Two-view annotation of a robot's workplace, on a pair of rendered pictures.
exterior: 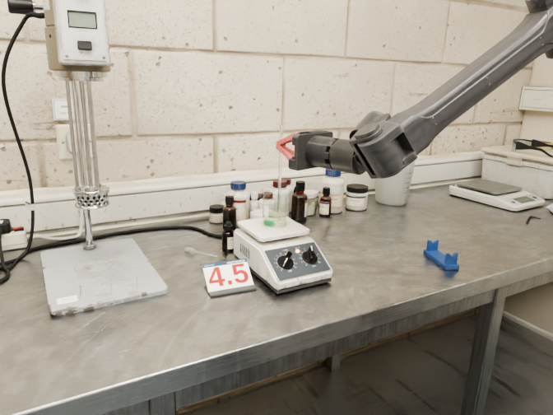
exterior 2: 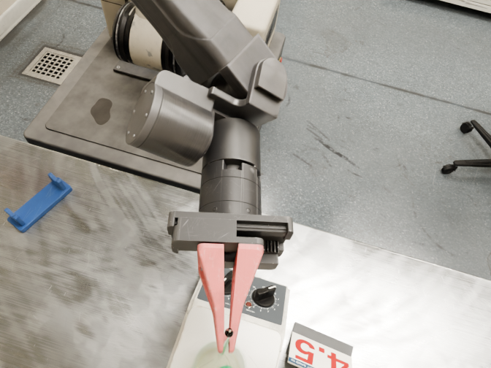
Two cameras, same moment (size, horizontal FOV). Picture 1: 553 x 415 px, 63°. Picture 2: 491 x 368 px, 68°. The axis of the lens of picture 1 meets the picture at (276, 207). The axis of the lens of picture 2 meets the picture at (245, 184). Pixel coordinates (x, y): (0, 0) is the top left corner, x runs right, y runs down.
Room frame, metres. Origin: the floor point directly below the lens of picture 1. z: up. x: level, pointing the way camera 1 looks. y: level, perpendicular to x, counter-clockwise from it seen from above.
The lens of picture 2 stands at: (0.94, 0.01, 1.31)
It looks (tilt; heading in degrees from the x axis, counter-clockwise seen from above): 59 degrees down; 216
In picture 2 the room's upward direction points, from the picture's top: 11 degrees clockwise
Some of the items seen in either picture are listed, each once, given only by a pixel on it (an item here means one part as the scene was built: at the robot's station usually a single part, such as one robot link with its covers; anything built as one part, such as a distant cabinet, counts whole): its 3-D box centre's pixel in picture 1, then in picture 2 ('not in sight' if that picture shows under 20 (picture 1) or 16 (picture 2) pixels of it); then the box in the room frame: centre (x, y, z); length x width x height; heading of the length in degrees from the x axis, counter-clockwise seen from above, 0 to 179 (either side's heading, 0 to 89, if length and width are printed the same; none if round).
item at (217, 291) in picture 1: (229, 277); (321, 353); (0.79, 0.09, 0.77); 0.09 x 0.06 x 0.04; 114
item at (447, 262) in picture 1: (441, 254); (37, 200); (0.95, -0.38, 0.77); 0.10 x 0.03 x 0.04; 11
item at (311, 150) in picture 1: (322, 151); (230, 210); (0.83, -0.08, 1.01); 0.10 x 0.07 x 0.07; 135
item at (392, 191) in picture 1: (395, 179); not in sight; (1.46, -0.39, 0.82); 0.18 x 0.13 x 0.15; 135
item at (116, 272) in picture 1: (99, 270); not in sight; (0.84, 0.36, 0.76); 0.30 x 0.20 x 0.01; 30
